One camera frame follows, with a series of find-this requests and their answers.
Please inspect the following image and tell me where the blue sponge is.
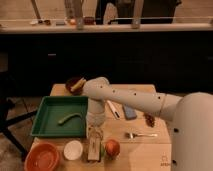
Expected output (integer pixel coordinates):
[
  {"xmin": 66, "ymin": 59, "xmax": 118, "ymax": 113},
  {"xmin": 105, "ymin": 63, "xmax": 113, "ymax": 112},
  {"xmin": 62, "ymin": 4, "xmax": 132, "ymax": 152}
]
[{"xmin": 122, "ymin": 105, "xmax": 137, "ymax": 120}]

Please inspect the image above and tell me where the green plastic tray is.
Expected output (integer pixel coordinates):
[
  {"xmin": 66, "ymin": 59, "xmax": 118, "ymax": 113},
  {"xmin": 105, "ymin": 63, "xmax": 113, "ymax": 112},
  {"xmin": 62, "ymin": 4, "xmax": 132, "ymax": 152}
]
[{"xmin": 31, "ymin": 96, "xmax": 88, "ymax": 138}]

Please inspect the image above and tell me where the wooden chalkboard eraser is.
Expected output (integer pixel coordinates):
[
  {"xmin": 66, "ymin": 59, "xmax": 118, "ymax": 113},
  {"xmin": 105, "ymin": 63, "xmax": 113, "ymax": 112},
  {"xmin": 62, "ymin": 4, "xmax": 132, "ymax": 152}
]
[{"xmin": 88, "ymin": 137, "xmax": 101, "ymax": 161}]

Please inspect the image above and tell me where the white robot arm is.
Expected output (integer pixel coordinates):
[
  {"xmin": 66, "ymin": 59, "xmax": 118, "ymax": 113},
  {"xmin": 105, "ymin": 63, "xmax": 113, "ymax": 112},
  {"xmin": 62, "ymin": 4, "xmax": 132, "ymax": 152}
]
[{"xmin": 83, "ymin": 77, "xmax": 213, "ymax": 171}]

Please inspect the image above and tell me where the orange plastic cup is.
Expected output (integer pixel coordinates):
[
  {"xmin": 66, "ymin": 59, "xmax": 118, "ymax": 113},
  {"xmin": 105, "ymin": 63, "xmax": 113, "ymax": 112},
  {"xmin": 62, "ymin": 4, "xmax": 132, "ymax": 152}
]
[{"xmin": 105, "ymin": 139, "xmax": 120, "ymax": 157}]

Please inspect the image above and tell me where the dark grape bunch toy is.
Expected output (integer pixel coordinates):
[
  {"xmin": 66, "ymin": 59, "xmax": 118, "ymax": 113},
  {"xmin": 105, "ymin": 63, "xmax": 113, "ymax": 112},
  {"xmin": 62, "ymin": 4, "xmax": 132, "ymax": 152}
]
[{"xmin": 144, "ymin": 114, "xmax": 155, "ymax": 127}]

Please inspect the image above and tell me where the orange plastic bowl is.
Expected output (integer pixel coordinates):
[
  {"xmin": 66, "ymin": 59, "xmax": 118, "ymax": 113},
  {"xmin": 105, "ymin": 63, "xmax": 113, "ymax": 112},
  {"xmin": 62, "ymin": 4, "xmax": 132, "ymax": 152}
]
[{"xmin": 24, "ymin": 142, "xmax": 60, "ymax": 171}]

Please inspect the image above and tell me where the black cabinet counter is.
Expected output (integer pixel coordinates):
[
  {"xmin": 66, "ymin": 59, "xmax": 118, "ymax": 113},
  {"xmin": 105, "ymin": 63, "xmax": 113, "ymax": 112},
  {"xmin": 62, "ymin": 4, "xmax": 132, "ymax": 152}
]
[{"xmin": 0, "ymin": 23, "xmax": 213, "ymax": 96}]

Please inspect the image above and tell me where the silver fork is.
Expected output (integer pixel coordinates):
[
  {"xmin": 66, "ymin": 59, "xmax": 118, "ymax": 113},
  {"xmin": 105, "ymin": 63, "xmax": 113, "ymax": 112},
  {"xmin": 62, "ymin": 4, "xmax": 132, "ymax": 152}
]
[{"xmin": 125, "ymin": 132, "xmax": 158, "ymax": 139}]

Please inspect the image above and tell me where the black office chair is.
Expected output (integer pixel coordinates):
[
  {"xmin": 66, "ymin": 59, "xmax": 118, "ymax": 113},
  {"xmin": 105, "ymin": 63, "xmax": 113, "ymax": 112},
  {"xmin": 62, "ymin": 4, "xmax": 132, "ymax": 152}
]
[{"xmin": 0, "ymin": 71, "xmax": 37, "ymax": 159}]

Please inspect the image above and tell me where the green plastic cup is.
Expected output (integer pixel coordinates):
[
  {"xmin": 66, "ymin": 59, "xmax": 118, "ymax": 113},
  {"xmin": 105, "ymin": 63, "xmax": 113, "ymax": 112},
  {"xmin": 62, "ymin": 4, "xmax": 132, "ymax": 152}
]
[{"xmin": 100, "ymin": 145, "xmax": 106, "ymax": 158}]

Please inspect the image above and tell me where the green bean toy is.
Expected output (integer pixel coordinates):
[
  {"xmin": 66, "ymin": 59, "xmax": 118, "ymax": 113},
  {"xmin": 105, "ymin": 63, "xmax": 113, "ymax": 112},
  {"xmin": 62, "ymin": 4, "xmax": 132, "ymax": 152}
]
[{"xmin": 58, "ymin": 113, "xmax": 82, "ymax": 125}]

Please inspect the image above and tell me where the dark red bowl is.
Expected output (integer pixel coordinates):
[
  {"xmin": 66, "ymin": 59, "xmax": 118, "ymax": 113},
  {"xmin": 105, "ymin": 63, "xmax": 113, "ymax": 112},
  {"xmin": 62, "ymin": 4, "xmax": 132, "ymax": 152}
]
[{"xmin": 65, "ymin": 77, "xmax": 86, "ymax": 95}]

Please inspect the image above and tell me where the white plastic cup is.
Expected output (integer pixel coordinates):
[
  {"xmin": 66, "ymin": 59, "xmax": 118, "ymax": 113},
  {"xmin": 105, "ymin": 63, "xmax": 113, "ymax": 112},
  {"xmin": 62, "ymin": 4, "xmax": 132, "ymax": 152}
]
[{"xmin": 63, "ymin": 140, "xmax": 83, "ymax": 160}]

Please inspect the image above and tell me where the yellow corn toy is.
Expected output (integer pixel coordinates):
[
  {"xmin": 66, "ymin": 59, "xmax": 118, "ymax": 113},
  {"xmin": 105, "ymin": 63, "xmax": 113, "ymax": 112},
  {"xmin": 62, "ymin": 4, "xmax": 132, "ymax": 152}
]
[{"xmin": 70, "ymin": 78, "xmax": 86, "ymax": 92}]

